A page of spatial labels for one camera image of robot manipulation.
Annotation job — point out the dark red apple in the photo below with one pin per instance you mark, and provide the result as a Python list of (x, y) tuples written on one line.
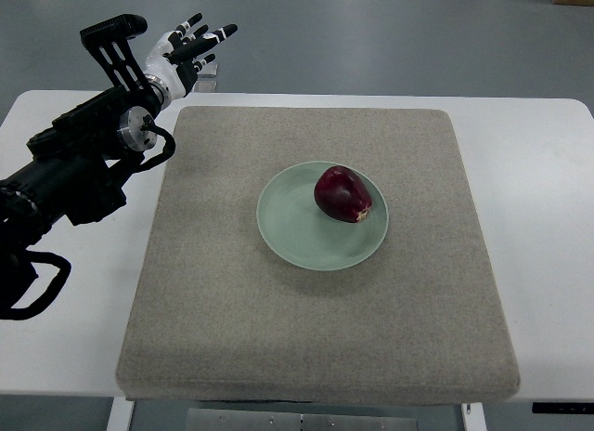
[(341, 194)]

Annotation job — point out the beige fabric cushion mat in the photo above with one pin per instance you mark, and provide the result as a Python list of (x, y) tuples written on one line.
[(219, 316)]

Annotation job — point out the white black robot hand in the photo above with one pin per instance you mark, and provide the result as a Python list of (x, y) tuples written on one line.
[(173, 64)]

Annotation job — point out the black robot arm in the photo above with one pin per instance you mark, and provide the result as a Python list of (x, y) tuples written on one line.
[(81, 162)]

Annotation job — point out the white left table leg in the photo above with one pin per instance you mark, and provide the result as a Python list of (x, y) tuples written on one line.
[(121, 414)]

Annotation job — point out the white right table leg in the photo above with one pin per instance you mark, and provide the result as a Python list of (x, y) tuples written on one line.
[(473, 417)]

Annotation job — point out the metal base plate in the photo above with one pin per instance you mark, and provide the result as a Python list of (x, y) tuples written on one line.
[(208, 420)]

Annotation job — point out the white table leg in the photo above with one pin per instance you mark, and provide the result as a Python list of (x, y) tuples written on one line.
[(473, 417), (121, 414)]

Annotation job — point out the pale green plate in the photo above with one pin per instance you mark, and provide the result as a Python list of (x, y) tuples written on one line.
[(295, 228)]

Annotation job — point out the black table control panel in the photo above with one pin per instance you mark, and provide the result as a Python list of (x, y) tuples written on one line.
[(574, 408)]

